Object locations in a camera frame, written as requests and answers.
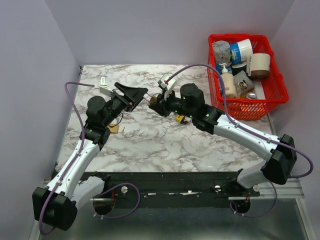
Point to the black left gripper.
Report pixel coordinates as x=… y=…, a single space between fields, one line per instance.
x=132 y=96

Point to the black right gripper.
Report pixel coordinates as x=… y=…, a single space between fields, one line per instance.
x=161 y=106

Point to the round brass padlock with keys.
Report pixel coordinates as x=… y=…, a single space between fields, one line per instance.
x=151 y=99

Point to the large brass padlock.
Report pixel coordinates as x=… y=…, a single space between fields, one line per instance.
x=114 y=128

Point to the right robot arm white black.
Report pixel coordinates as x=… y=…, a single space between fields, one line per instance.
x=276 y=152

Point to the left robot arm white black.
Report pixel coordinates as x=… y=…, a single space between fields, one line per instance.
x=53 y=204

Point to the yellow black padlock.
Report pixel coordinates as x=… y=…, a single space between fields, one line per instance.
x=182 y=120

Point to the lotion pump bottle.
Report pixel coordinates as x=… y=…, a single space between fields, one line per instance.
x=228 y=80

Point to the printed grey cup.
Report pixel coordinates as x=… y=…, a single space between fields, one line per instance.
x=242 y=83

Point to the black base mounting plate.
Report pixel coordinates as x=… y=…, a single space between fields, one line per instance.
x=163 y=190

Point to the blue white paper cup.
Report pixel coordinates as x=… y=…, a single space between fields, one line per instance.
x=241 y=51

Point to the red plastic basket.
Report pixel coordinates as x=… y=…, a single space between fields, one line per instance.
x=271 y=92

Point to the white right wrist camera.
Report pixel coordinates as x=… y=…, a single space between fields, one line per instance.
x=166 y=87

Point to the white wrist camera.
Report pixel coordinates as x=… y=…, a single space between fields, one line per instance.
x=166 y=87
x=103 y=86

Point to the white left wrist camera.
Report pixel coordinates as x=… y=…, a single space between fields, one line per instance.
x=103 y=86

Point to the aluminium rail frame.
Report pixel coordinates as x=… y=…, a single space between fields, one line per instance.
x=93 y=188

